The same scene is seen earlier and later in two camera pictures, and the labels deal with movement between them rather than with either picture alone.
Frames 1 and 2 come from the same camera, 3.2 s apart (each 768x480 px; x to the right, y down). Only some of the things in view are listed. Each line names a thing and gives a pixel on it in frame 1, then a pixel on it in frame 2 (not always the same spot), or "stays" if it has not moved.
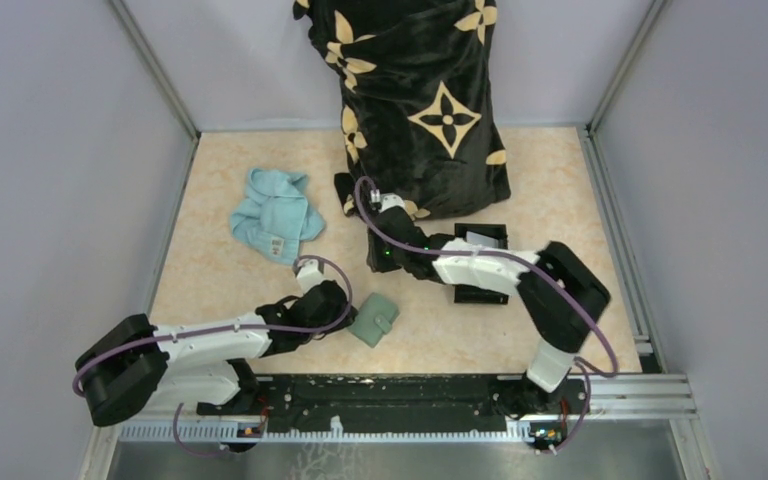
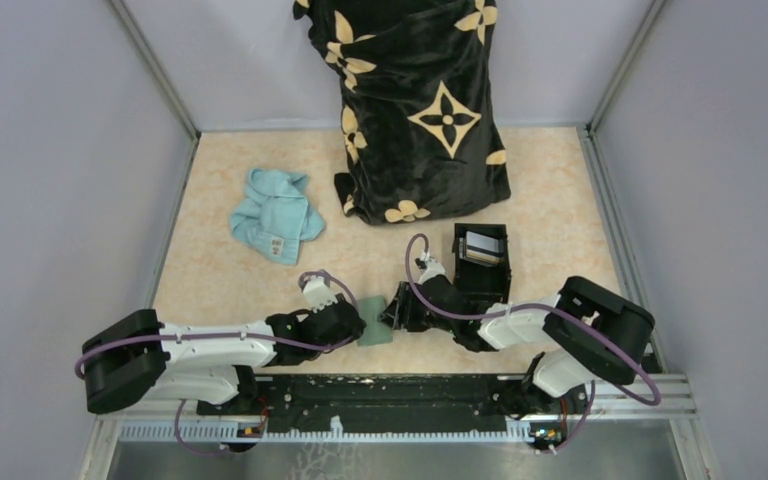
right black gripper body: x=384 y=257 -> x=418 y=317
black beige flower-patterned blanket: x=417 y=109 stays
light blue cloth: x=276 y=216 stays
